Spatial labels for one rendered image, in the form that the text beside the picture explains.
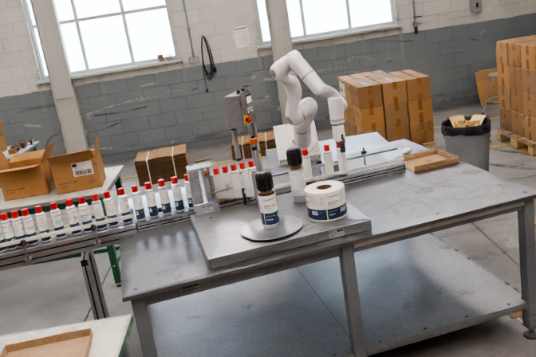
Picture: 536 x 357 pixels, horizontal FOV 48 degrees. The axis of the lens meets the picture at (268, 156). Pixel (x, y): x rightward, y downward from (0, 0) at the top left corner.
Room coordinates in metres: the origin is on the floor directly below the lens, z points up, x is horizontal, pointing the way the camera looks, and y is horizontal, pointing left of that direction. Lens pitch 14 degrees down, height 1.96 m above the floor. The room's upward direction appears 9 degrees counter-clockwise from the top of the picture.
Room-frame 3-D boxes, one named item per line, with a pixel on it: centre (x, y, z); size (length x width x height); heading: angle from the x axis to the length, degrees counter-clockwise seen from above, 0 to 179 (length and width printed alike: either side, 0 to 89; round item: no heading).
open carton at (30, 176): (4.61, 1.89, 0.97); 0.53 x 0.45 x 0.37; 3
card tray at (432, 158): (3.60, -0.98, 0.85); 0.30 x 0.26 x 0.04; 102
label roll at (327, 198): (2.85, -0.25, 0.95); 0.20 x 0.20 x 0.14
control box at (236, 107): (3.45, 0.12, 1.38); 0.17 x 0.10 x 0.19; 157
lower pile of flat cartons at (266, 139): (7.91, 0.14, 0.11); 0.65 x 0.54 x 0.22; 88
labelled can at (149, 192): (3.24, 0.69, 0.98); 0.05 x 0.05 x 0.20
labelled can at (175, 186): (3.27, 0.54, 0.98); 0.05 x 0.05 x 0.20
